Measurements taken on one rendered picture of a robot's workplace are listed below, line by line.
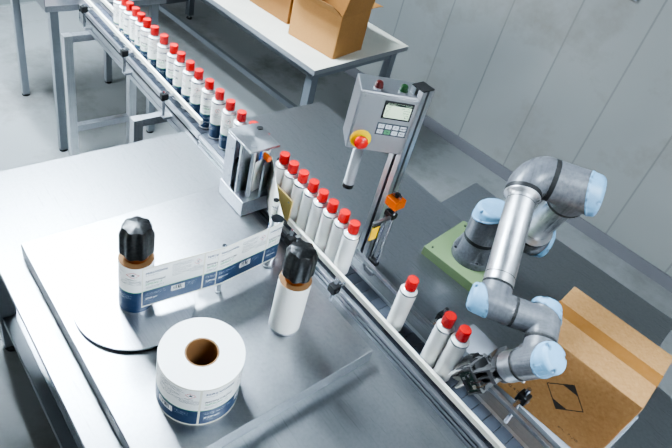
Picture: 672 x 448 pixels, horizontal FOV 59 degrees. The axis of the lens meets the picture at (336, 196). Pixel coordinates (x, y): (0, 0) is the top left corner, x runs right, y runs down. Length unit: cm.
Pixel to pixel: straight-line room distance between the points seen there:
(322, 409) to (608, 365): 73
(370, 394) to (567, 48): 275
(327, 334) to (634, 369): 80
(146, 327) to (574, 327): 112
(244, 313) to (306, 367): 24
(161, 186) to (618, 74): 269
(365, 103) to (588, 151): 257
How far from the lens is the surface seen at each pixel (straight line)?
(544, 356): 142
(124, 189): 215
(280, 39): 343
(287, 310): 161
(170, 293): 167
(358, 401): 168
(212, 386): 141
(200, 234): 192
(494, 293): 147
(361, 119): 164
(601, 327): 178
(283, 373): 162
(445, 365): 168
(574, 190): 165
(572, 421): 179
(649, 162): 391
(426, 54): 447
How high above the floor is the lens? 221
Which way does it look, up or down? 38 degrees down
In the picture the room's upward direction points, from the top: 16 degrees clockwise
